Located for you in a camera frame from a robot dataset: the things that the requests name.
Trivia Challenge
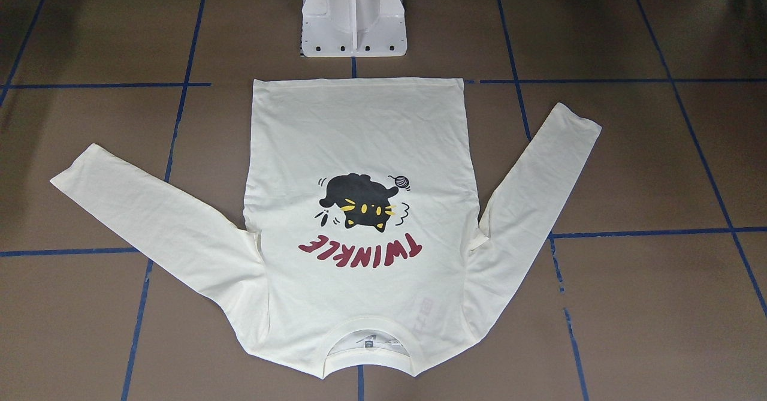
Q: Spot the cream long sleeve cat shirt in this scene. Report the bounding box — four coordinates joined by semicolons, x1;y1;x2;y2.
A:
50;78;602;378

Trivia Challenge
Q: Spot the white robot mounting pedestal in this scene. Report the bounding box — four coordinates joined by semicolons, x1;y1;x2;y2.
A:
300;0;408;58

